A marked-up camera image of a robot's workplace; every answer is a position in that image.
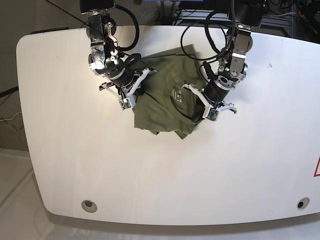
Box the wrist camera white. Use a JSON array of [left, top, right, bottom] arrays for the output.
[[118, 96, 136, 111], [206, 108, 220, 122]]

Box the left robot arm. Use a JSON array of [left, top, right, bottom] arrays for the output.
[[183, 0, 265, 123]]

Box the right table grommet hole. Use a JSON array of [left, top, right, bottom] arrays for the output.
[[297, 197, 310, 210]]

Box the table grommet hole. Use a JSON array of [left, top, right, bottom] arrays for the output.
[[297, 197, 310, 210], [81, 200, 98, 213]]

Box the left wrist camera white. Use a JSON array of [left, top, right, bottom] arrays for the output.
[[206, 108, 220, 122]]

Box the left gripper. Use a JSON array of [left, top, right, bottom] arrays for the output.
[[181, 84, 237, 123]]

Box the yellow cable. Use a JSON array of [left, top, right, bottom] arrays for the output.
[[0, 112, 25, 133]]

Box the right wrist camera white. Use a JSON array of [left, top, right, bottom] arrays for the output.
[[118, 96, 136, 111]]

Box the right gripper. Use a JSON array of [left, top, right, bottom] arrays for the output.
[[98, 67, 157, 99]]

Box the aluminium frame rail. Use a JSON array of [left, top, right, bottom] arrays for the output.
[[172, 9, 296, 28]]

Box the olive green T-shirt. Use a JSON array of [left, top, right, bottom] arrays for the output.
[[133, 45, 207, 139]]

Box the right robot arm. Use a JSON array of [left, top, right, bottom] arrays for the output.
[[79, 0, 156, 100]]

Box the left table grommet hole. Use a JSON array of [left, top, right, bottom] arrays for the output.
[[81, 200, 98, 213]]

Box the red triangle warning sticker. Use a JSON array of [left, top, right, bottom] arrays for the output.
[[314, 158, 320, 177]]

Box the black looped cable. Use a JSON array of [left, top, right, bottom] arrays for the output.
[[180, 9, 238, 62]]

